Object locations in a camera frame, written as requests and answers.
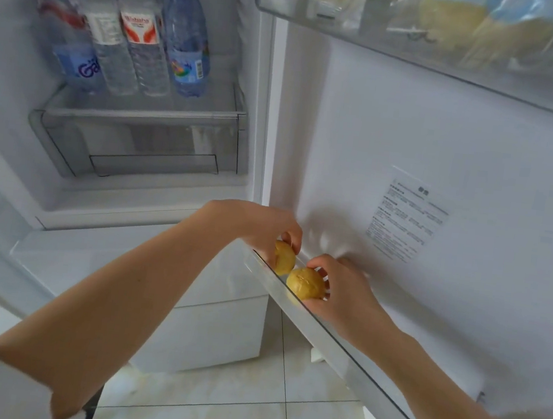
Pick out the person's left hand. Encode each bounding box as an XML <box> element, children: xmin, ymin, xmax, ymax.
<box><xmin>197</xmin><ymin>196</ymin><xmax>307</xmax><ymax>259</ymax></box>

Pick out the person's right hand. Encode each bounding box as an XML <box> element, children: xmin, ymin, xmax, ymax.
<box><xmin>298</xmin><ymin>252</ymin><xmax>416</xmax><ymax>361</ymax></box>

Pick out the yellow lemon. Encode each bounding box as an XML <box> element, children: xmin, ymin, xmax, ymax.
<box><xmin>284</xmin><ymin>264</ymin><xmax>329</xmax><ymax>304</ymax></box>
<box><xmin>270</xmin><ymin>238</ymin><xmax>299</xmax><ymax>278</ymax></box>

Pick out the white refrigerator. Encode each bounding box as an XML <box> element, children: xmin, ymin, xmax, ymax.
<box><xmin>0</xmin><ymin>0</ymin><xmax>553</xmax><ymax>419</ymax></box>

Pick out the purple cap water bottle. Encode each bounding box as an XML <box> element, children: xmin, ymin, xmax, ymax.
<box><xmin>19</xmin><ymin>0</ymin><xmax>117</xmax><ymax>97</ymax></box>
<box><xmin>152</xmin><ymin>0</ymin><xmax>219</xmax><ymax>100</ymax></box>

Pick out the white label water bottle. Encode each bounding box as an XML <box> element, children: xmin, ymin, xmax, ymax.
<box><xmin>63</xmin><ymin>0</ymin><xmax>150</xmax><ymax>98</ymax></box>

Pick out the person's right forearm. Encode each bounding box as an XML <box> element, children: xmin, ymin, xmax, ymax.
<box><xmin>357</xmin><ymin>326</ymin><xmax>553</xmax><ymax>419</ymax></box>

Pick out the person's left forearm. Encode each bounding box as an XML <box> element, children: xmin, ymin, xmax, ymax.
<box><xmin>0</xmin><ymin>174</ymin><xmax>253</xmax><ymax>419</ymax></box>

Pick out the glass refrigerator shelf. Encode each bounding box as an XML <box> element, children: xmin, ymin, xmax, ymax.
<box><xmin>43</xmin><ymin>37</ymin><xmax>254</xmax><ymax>140</ymax></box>

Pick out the white printed label sticker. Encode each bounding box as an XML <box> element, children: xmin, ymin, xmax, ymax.
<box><xmin>362</xmin><ymin>164</ymin><xmax>456</xmax><ymax>268</ymax></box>

